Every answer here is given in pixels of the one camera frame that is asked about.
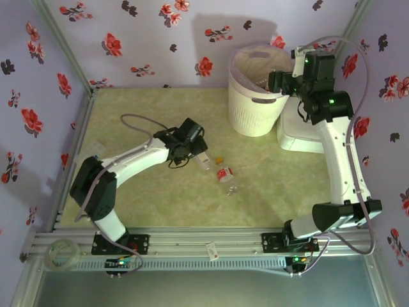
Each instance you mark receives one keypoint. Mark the clear bottle long white label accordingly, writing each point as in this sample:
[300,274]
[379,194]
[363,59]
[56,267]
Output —
[206,163]

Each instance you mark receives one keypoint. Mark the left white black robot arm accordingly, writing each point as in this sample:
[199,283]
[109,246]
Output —
[137,158]

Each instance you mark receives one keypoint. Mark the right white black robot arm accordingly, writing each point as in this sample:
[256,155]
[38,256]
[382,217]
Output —
[342,160]

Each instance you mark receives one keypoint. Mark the white plastic bin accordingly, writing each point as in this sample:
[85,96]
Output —
[252,118]

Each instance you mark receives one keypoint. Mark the orange cap red label bottle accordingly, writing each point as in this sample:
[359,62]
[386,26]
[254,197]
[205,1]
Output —
[224,175]

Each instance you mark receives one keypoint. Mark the white box lid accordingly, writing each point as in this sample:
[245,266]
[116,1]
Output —
[297,134]

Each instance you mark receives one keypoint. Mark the white red paper tag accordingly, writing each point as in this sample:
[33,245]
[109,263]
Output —
[211,251]

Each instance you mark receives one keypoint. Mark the grey metal panel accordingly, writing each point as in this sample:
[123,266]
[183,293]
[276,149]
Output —
[204,288]

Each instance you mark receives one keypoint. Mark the clear tape roll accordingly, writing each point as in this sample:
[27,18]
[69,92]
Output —
[47,257]

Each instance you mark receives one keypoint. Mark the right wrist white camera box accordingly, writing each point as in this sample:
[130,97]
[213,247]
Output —
[298,64]

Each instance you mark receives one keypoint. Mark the aluminium frame post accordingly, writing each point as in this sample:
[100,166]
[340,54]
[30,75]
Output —
[345,41]
[60,41]

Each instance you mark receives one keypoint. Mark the aluminium front rail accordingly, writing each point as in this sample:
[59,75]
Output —
[191,240]

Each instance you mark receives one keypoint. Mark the aluminium side rail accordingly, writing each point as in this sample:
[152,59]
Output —
[83,128]

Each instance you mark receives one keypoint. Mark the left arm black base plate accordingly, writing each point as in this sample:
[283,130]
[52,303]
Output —
[142,243]

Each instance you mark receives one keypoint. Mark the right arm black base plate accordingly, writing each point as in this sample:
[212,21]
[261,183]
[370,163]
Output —
[270,243]

